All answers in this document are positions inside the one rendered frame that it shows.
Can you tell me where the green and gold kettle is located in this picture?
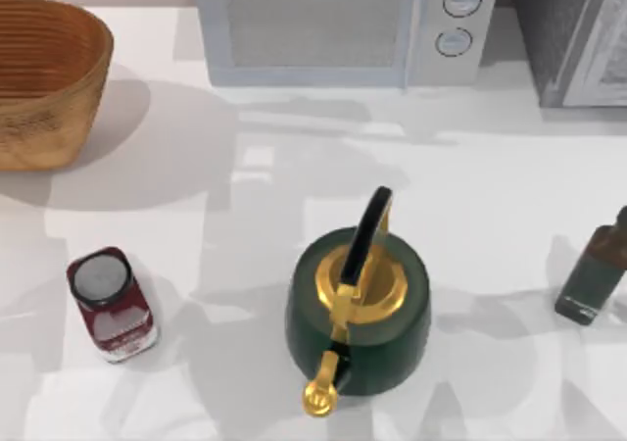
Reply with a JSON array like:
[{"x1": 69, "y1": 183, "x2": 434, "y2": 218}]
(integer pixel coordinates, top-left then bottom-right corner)
[{"x1": 285, "y1": 185, "x2": 433, "y2": 418}]

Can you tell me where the microwave door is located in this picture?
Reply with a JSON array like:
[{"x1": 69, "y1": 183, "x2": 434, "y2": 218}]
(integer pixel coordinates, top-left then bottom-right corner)
[{"x1": 192, "y1": 0, "x2": 426, "y2": 90}]

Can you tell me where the pale microwave oven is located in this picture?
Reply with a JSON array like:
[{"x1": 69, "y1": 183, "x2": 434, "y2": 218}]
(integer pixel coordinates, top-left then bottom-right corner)
[{"x1": 191, "y1": 0, "x2": 503, "y2": 90}]

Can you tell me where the round microwave knob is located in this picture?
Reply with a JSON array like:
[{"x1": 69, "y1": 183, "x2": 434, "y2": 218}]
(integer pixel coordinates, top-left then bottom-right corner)
[
  {"x1": 434, "y1": 26, "x2": 474, "y2": 59},
  {"x1": 442, "y1": 0, "x2": 484, "y2": 19}
]

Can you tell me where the red and white jar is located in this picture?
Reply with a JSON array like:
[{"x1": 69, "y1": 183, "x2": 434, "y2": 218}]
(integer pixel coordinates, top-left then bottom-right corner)
[{"x1": 66, "y1": 246, "x2": 162, "y2": 365}]

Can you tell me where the dark green bottle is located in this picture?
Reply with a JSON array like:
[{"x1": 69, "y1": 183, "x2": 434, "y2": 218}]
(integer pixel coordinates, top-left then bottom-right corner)
[{"x1": 554, "y1": 205, "x2": 627, "y2": 325}]

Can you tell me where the brown wicker basket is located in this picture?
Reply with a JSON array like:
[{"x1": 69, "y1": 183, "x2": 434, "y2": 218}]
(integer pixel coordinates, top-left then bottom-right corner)
[{"x1": 0, "y1": 0, "x2": 116, "y2": 172}]

